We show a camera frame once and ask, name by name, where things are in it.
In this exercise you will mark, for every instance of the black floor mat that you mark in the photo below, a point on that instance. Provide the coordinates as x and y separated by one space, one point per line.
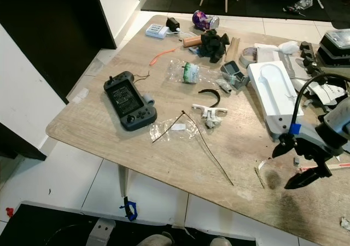
44 229

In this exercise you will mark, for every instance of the black linked plastic pieces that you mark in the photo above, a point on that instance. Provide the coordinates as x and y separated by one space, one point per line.
311 60

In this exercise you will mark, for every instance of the small grey box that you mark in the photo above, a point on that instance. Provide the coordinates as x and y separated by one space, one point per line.
232 71

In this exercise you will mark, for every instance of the small white paper strip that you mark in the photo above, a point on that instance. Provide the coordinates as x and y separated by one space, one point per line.
260 175

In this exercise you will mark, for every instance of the small grey piece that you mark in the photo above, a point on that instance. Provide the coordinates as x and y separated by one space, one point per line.
296 161

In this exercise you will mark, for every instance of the white power adapter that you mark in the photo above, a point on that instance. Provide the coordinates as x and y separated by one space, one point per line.
156 31

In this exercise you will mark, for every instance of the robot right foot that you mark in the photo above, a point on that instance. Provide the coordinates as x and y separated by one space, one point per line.
219 241

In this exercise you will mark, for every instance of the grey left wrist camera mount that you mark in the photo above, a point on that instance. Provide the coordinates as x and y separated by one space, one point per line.
99 232

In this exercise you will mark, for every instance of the crushed clear plastic bottle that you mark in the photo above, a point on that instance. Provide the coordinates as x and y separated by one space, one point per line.
301 5

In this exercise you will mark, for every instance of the white crumpled tissue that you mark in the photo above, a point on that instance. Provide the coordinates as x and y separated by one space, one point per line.
276 52

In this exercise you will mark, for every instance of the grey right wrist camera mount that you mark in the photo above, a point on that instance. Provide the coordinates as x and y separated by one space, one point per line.
309 135

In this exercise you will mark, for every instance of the black food container stack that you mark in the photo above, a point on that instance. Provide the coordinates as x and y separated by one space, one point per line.
336 45

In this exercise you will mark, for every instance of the dark grey handheld game console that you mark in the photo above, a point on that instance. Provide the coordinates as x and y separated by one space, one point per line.
130 99

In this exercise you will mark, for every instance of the white torn paper pieces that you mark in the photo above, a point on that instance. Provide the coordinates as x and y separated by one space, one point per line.
328 92

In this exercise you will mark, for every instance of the brown cylinder roll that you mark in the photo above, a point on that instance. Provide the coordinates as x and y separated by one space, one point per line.
191 41

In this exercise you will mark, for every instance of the grey table leg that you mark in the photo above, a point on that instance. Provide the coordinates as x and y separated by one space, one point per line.
124 183

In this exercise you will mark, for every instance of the clear plastic wrapper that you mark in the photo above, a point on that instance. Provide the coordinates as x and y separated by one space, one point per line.
176 128

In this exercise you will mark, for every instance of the short thin brown stick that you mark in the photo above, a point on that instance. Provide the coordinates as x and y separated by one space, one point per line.
168 128

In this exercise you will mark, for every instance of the red white striped straw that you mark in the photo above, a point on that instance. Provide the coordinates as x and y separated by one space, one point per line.
340 165

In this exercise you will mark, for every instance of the small red object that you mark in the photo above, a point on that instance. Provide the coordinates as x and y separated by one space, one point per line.
9 212

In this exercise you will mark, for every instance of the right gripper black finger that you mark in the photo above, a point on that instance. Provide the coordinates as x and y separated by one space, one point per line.
284 148
309 179

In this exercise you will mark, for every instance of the blue clamp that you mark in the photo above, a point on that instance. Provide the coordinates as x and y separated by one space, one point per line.
130 210

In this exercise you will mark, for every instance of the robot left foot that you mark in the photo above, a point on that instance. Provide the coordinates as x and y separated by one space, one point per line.
156 240

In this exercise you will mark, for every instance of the wooden block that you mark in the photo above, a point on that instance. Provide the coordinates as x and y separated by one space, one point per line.
235 48

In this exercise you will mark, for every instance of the black curved band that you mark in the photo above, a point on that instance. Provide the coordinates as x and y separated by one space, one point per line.
216 93

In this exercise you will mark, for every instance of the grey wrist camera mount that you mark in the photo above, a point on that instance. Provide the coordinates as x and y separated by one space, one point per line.
99 232
309 135

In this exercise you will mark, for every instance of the black plug adapter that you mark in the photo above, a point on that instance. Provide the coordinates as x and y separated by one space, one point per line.
173 23

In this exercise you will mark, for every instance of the white plastic bracket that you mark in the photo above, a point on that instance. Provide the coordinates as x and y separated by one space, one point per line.
209 112

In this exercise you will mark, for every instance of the black cabinet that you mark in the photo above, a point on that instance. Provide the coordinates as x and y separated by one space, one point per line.
49 22

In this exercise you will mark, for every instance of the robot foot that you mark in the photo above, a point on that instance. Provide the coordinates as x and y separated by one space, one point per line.
156 240
219 241

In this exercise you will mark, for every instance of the purple crushed can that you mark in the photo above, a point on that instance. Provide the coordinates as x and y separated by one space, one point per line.
204 20

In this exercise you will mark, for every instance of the white crumpled paper scrap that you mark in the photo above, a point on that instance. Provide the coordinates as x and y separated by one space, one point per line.
345 223

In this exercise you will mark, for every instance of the long white box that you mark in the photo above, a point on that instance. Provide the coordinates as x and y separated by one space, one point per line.
273 93

